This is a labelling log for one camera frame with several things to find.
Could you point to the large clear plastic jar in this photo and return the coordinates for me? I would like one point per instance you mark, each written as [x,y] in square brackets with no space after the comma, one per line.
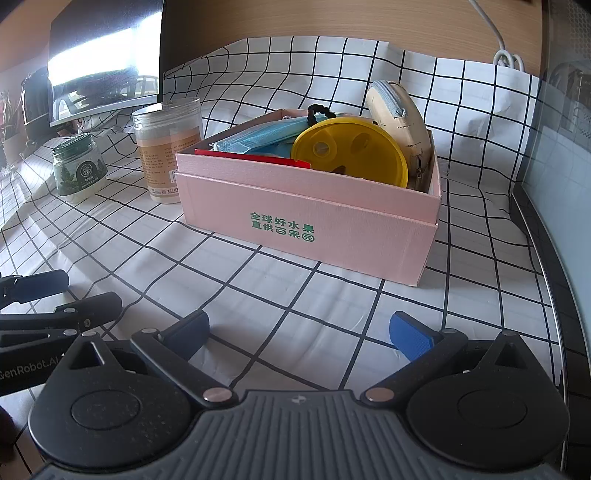
[161,138]

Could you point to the checkered white tablecloth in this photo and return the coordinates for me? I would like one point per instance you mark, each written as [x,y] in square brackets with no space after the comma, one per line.
[207,277]

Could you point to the green lidded glass jar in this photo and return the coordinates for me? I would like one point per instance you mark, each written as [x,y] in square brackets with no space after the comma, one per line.
[78,170]

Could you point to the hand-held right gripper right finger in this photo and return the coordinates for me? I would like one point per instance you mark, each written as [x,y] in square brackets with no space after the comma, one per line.
[411,337]

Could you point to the red packet with white disc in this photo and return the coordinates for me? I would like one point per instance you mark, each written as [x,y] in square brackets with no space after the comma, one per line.
[300,164]

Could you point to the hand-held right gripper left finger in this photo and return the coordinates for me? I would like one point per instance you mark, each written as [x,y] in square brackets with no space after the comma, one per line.
[187,332]

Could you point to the black vase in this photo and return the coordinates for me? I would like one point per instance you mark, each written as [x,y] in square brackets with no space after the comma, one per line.
[37,101]

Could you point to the black monitor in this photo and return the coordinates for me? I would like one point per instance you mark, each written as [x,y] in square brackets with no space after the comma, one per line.
[106,41]

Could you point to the black edged glass panel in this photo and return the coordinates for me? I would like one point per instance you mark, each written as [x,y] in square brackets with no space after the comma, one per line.
[563,161]

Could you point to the pink cardboard box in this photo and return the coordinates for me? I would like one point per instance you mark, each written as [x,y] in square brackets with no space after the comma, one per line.
[300,217]

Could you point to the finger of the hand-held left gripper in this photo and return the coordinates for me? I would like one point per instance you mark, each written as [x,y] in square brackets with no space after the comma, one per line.
[41,286]
[92,311]

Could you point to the blue face mask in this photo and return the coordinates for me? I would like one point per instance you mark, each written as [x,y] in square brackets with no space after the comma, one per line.
[258,136]

